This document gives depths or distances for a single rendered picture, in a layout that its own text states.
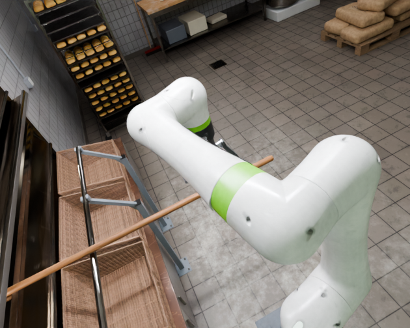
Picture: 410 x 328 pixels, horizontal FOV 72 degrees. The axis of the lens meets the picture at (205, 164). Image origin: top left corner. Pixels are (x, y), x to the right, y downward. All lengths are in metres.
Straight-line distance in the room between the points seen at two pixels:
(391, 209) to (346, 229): 2.16
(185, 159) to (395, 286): 2.10
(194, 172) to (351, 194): 0.27
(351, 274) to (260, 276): 1.64
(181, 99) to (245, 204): 0.36
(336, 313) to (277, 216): 0.43
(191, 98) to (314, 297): 0.58
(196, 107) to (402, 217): 2.27
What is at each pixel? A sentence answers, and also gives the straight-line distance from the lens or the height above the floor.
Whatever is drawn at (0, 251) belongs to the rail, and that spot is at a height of 1.43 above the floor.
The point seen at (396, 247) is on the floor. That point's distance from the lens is 2.61.
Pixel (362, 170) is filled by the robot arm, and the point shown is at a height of 1.83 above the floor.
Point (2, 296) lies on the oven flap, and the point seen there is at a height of 1.41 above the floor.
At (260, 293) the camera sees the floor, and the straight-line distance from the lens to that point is 2.34.
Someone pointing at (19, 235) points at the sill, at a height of 1.17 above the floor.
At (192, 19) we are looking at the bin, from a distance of 5.67.
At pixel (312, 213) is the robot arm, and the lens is 0.45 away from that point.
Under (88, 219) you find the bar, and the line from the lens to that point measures 1.55.
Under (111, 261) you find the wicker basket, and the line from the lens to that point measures 1.96.
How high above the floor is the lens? 2.22
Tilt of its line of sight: 45 degrees down
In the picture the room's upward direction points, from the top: 19 degrees counter-clockwise
